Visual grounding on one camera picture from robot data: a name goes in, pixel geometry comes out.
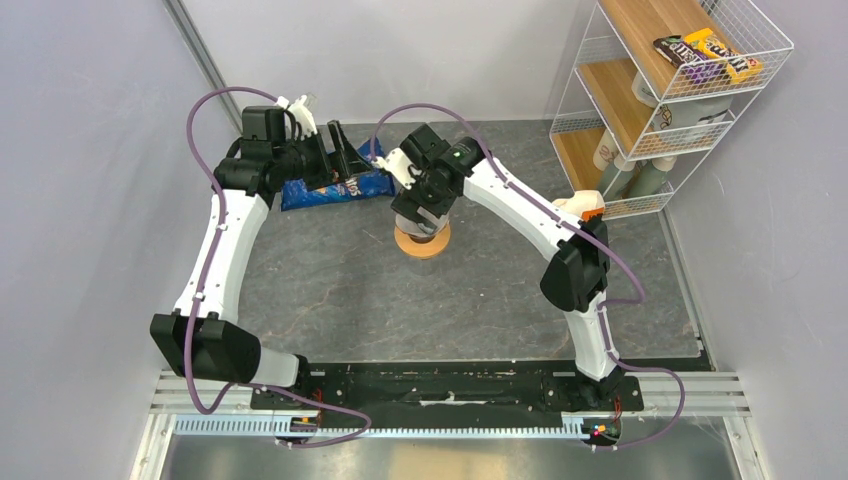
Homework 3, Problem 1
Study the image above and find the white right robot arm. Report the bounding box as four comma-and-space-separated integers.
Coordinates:
373, 124, 624, 409

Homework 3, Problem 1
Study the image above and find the beige paper cup stack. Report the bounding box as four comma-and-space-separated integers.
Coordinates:
592, 129, 619, 172

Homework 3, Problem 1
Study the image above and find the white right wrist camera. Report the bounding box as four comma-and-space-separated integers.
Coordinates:
372, 148, 421, 190

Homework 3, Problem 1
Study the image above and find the green paper cup stack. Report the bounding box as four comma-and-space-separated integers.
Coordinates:
596, 156, 677, 200

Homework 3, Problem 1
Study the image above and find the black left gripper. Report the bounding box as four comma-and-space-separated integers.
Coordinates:
273, 120, 373, 192

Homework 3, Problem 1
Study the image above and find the aluminium frame rail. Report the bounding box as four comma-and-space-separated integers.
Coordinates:
161, 0, 242, 133

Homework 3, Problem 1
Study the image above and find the blue Doritos chip bag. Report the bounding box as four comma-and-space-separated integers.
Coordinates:
277, 170, 396, 211

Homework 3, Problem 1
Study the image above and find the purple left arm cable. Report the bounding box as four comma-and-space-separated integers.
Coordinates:
183, 86, 374, 450

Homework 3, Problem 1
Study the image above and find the white coffee bag on shelf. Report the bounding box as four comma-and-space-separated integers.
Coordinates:
631, 72, 733, 131

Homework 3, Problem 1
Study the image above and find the brown M&M candy bag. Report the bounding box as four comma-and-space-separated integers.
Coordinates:
653, 35, 724, 85

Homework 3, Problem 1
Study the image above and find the yellow M&M candy bag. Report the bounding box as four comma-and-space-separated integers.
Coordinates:
683, 28, 764, 85

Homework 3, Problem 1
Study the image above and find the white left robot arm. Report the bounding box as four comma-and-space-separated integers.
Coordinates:
150, 106, 370, 409

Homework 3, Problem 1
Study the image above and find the white wire shelf rack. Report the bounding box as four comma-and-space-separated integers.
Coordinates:
550, 1, 794, 219

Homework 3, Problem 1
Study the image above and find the orange coffee filter box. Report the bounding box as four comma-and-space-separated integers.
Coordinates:
552, 190, 605, 222

